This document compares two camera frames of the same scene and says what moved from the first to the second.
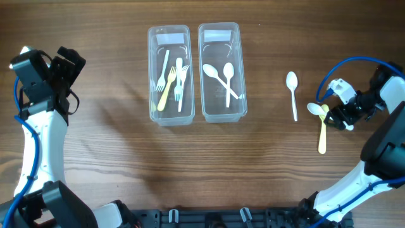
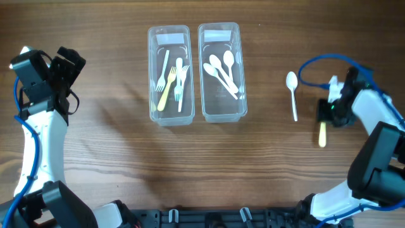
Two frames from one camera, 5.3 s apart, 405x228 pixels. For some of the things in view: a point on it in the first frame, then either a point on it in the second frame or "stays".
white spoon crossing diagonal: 316,109 → 216,62
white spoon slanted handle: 228,71 → 228,58
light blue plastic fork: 178,92 stays
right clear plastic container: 223,87 stays
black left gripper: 59,62 stays
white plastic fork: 161,82 stays
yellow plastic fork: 171,76 stays
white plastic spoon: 292,80 stays
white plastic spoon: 211,71 → 228,59
